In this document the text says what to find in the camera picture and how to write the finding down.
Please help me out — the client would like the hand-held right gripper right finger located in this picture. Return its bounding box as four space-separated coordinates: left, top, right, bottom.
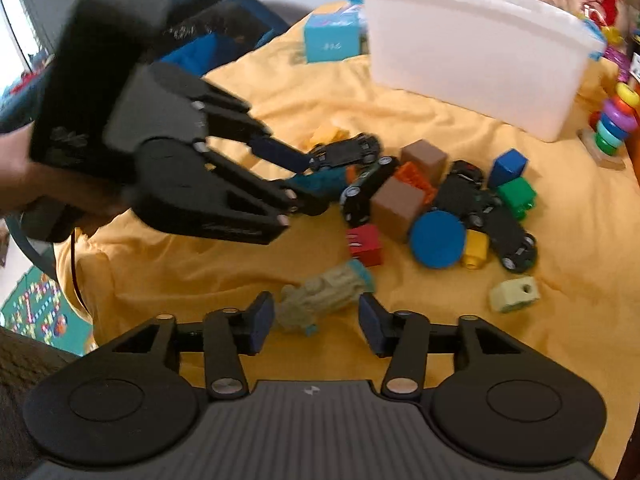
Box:
359 292 538 401

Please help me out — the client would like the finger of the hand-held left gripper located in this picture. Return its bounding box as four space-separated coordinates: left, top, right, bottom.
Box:
192 80 313 175
197 145 331 247

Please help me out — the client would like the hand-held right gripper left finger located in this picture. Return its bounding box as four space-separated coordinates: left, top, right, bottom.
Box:
97 291 276 401

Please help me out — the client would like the teal toy car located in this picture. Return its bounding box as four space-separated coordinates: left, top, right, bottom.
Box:
287 166 351 206

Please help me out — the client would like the pale green toy car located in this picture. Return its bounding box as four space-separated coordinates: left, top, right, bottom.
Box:
276 259 376 335

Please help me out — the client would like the brown wooden block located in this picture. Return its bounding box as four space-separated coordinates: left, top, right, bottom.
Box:
400 140 448 181
370 176 426 245

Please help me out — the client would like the white plastic bin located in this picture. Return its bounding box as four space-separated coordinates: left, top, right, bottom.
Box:
359 0 607 143

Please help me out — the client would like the person's left hand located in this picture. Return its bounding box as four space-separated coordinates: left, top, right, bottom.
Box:
0 132 135 223

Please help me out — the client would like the yellow building block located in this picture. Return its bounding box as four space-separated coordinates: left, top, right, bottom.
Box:
460 230 491 268
310 122 351 150

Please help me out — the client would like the black toy car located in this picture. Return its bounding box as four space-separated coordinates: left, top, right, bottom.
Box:
470 207 540 275
340 156 401 228
307 132 383 172
434 180 503 226
447 160 486 190

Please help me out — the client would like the yellow blanket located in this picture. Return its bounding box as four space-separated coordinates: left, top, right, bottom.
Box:
52 2 640 480

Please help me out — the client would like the red building block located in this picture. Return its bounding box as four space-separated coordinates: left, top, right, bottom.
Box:
346 224 385 267

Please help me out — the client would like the dark screen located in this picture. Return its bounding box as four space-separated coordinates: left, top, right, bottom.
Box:
0 0 98 86

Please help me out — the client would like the blue disc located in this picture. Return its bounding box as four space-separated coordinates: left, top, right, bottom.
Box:
410 210 468 271

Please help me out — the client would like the light blue box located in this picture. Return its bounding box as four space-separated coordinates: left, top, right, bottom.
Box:
304 7 363 64

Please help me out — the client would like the dark blue case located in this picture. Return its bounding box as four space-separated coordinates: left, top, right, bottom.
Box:
160 0 291 81

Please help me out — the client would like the orange building block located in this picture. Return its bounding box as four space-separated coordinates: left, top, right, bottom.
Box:
395 162 436 206

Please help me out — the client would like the pale green small block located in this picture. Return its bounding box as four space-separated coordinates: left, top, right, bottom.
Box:
489 276 541 314

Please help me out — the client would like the green building block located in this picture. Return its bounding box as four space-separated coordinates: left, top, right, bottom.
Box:
497 177 538 221

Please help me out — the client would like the blue building block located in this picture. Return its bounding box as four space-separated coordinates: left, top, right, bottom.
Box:
487 148 529 190

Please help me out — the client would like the colourful play mat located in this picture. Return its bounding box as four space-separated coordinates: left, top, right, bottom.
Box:
0 265 96 356

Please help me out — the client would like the person's dark knit clothing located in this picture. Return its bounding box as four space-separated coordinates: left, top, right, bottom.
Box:
0 330 76 480

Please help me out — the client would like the thin black cable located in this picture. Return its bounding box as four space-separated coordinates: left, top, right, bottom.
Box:
70 227 96 331

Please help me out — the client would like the rainbow ring stacker toy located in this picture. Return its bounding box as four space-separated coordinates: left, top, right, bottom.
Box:
577 82 640 171

